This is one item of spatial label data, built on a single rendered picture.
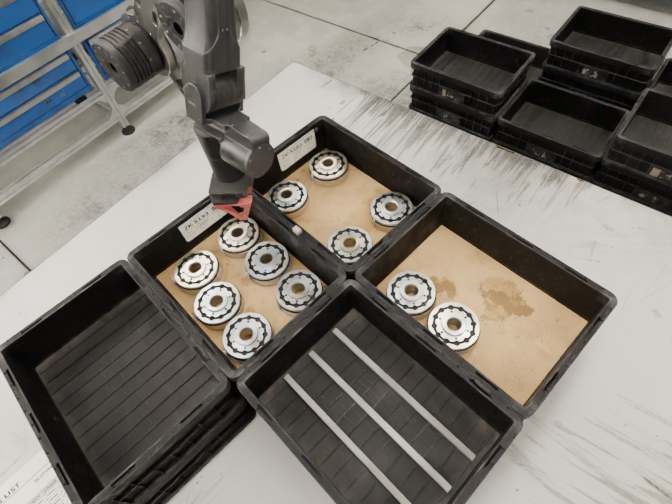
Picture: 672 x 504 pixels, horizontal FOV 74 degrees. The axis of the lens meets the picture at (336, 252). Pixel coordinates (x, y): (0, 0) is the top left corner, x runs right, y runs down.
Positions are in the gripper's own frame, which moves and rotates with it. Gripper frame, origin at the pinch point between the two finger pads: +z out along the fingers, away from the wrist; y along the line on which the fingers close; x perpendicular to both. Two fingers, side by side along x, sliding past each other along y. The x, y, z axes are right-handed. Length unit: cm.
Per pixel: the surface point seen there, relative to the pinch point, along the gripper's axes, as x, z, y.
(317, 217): -10.7, 23.6, 13.6
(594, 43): -123, 58, 127
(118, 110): 115, 95, 148
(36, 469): 50, 36, -42
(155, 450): 13.4, 12.8, -41.3
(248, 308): 3.8, 23.3, -10.8
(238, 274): 7.3, 23.5, -2.0
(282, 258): -3.4, 20.6, 0.2
